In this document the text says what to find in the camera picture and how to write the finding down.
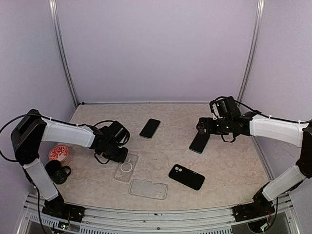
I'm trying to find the clear magsafe phone case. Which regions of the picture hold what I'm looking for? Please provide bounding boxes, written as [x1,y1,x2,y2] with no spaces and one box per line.
[114,154,138,183]

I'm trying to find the clear plain phone case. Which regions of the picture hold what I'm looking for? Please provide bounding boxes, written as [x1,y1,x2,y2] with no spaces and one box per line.
[129,179,168,200]

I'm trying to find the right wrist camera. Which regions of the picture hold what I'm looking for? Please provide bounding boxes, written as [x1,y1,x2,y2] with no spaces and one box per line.
[209,96,239,118]

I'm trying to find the right aluminium frame post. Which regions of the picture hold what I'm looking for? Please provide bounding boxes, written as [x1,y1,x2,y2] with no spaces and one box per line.
[237,0,265,102]

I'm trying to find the red white patterned bowl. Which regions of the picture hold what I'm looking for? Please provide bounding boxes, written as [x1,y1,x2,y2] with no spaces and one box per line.
[48,145,69,163]

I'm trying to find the left aluminium frame post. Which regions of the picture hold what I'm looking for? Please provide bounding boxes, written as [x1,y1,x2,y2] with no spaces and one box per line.
[49,0,79,108]

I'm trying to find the aluminium frame post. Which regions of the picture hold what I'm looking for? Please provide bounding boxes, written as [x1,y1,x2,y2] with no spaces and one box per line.
[237,0,265,102]
[49,0,79,108]

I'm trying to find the black phone middle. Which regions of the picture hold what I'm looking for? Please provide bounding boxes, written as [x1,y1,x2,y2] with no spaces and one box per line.
[139,118,161,139]

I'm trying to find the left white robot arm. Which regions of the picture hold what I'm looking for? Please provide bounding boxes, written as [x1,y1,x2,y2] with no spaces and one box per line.
[0,109,130,217]

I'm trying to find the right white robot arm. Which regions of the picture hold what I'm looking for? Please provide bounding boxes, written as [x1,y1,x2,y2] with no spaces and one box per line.
[196,111,312,216]

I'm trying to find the front aluminium rail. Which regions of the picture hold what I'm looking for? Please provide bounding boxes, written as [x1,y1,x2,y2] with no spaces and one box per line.
[14,194,300,234]

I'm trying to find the black phone case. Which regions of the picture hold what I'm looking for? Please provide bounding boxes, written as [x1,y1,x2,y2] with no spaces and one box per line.
[168,164,205,191]

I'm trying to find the dark green mug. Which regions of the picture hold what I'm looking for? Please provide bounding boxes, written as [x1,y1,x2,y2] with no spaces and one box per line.
[45,160,71,185]

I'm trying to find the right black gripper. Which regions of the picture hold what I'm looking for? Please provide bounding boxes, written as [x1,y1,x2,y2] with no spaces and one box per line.
[196,117,232,135]

